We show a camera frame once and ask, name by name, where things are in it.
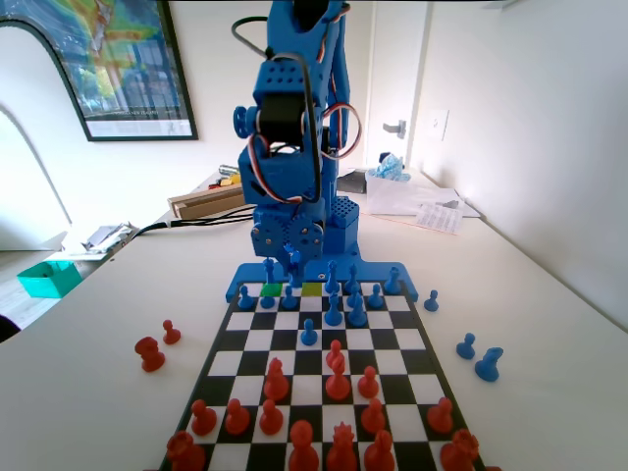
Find white arched panel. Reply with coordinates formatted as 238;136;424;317
0;19;92;251

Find red chess rook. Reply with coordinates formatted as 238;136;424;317
439;429;481;471
165;430;207;471

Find black camera cable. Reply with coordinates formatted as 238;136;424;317
231;16;324;203

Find white light switch plate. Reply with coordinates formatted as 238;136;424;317
431;108;450;142

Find blue arm base plate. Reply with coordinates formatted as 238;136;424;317
224;243;421;303

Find black white chessboard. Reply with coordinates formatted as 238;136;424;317
159;279;490;471

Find red chess bishop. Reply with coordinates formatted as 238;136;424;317
362;429;396;471
262;357;290;401

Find black power cable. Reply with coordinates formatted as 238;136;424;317
132;205;256;237

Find long cardboard box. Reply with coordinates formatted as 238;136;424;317
167;183;256;221

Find teal open box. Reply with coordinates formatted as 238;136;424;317
17;260;82;299

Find printed paper sheet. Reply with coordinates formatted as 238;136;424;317
415;203;462;236

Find tricolour servo wire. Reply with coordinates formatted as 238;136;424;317
248;132;306;205

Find red chess queen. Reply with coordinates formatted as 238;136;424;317
325;422;358;471

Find blue white crumpled cloth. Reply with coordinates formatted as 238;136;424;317
367;151;411;183

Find black framed map poster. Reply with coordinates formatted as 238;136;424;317
0;0;200;143

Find crumpled grey white wrapper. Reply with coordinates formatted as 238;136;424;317
80;220;141;255

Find white door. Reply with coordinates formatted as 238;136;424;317
362;0;436;171

